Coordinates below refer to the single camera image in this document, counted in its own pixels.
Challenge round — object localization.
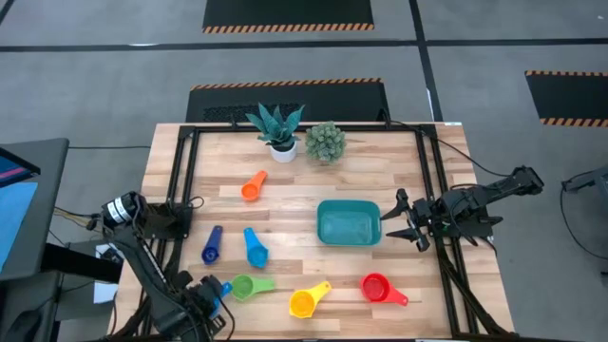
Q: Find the red measuring cup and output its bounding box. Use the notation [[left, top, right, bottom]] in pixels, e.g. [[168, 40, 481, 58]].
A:
[[359, 272, 409, 308]]

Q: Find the spiky plant in white pot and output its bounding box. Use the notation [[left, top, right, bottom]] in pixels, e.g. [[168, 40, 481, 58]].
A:
[[244, 101, 306, 164]]

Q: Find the teal plastic basket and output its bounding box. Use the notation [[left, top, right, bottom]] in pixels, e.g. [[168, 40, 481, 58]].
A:
[[316, 199, 383, 247]]

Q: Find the yellow measuring cup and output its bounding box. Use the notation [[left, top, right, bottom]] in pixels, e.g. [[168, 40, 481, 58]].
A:
[[288, 280, 333, 319]]

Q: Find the grey monitor with blue screen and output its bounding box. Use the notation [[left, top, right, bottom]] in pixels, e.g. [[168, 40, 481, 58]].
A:
[[0, 137, 70, 282]]

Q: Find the orange measuring cup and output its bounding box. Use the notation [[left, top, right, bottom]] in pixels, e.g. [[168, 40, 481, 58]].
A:
[[240, 169, 269, 202]]

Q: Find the round green succulent plant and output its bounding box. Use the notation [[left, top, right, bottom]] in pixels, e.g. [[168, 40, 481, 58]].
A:
[[304, 121, 348, 165]]

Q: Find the small light blue measuring cup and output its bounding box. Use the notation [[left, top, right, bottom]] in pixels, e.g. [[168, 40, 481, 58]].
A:
[[208, 281, 234, 318]]

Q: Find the white paper sheet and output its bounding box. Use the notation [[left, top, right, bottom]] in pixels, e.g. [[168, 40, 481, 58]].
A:
[[93, 282, 119, 305]]

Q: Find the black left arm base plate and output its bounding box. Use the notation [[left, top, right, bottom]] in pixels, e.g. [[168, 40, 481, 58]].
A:
[[142, 201, 194, 239]]

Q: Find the yellow cable bundle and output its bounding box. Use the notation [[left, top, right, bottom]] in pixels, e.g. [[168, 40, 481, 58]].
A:
[[52, 206, 104, 234]]

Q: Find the black aluminium table frame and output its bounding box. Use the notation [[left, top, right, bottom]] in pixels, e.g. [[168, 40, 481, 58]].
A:
[[111, 122, 517, 341]]

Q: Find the black desk bar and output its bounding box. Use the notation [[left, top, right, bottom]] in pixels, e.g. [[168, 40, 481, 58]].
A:
[[41, 242, 124, 285]]

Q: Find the black stand with cable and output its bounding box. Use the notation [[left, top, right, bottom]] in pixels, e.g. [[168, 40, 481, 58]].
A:
[[559, 164, 608, 287]]

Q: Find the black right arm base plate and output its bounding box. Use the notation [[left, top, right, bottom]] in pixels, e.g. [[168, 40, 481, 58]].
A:
[[427, 216, 504, 240]]

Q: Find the black hazard-striped floor mat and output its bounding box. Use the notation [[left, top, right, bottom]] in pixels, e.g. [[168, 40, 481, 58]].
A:
[[524, 69, 608, 128], [202, 0, 375, 34], [184, 77, 391, 124]]

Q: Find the green measuring cup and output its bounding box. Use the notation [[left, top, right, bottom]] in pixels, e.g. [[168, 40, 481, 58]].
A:
[[230, 274, 276, 303]]

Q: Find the black computer mouse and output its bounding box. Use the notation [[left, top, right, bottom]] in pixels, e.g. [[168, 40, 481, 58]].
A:
[[4, 309, 47, 342]]

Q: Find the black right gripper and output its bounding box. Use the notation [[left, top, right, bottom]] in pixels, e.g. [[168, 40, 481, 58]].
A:
[[379, 188, 446, 243]]

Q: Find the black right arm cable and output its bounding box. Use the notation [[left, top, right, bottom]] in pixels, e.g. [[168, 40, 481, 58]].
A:
[[388, 118, 512, 180]]

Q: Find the dark blue measuring cup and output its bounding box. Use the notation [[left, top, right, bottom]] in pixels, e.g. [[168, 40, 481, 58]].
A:
[[200, 224, 224, 266]]

